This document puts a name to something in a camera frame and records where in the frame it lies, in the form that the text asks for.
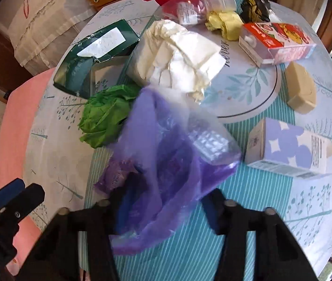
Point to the purple plastic bag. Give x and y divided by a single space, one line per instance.
160 166

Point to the dark green cardboard box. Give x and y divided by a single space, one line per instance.
75 70

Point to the white crumpled paper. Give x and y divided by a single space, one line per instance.
177 55

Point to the small clear zip bag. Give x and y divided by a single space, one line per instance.
226 3

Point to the strawberry print carton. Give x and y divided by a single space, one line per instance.
280 41

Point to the lace-covered furniture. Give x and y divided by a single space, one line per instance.
46 20

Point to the purple flower print carton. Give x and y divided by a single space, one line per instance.
286 146

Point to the clear plastic blister tray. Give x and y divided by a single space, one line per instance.
210 145

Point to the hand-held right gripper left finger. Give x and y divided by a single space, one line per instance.
107 219

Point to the yellow crumpled paper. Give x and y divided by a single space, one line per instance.
227 23

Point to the beige wedge block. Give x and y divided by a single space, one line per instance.
299 87

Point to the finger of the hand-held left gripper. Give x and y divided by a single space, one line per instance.
25 202
8 193

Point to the pink bed sheet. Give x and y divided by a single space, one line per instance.
11 137

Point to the black floral paper wrapper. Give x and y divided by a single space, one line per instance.
252 8

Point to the clear plastic bag with label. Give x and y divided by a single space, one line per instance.
183 8

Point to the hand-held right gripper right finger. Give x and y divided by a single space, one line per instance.
212 213

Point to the red ribbon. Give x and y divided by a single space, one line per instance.
25 5

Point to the green crumpled paper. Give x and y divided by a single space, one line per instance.
104 117

